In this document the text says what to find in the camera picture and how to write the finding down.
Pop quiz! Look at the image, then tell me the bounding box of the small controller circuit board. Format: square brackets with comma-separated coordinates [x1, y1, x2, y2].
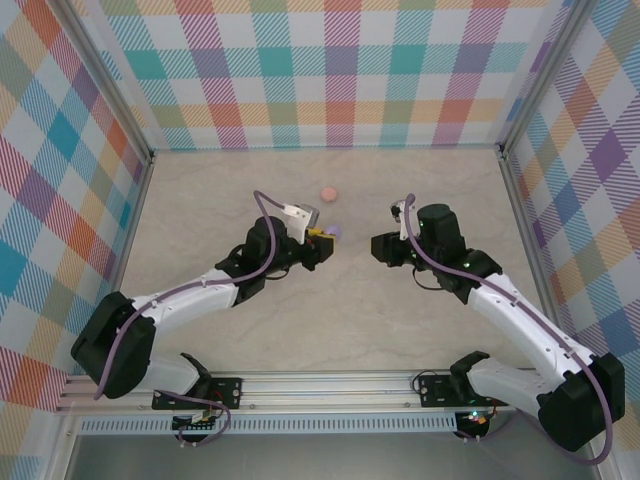
[457, 409, 494, 430]
[172, 410, 224, 434]

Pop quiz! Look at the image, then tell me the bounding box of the grey metal bottom panel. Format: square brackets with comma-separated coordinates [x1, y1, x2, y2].
[64, 432, 601, 480]

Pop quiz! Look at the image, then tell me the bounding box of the thin black gripper wire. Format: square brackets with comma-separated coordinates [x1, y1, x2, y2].
[412, 264, 442, 292]

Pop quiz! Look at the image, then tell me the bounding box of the aluminium frame side rail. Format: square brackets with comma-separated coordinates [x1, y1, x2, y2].
[85, 152, 157, 376]
[498, 149, 572, 371]

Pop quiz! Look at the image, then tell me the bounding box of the aluminium mounting rail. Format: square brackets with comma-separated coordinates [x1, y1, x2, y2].
[55, 369, 609, 414]

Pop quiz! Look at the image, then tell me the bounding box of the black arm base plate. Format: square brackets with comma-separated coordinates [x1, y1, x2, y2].
[417, 374, 511, 409]
[152, 377, 245, 412]

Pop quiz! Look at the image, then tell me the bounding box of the perforated grey cable tray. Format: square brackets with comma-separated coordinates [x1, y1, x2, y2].
[79, 417, 459, 435]

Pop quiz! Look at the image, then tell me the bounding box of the aluminium frame post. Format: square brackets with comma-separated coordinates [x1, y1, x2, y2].
[58, 0, 155, 166]
[498, 0, 587, 161]

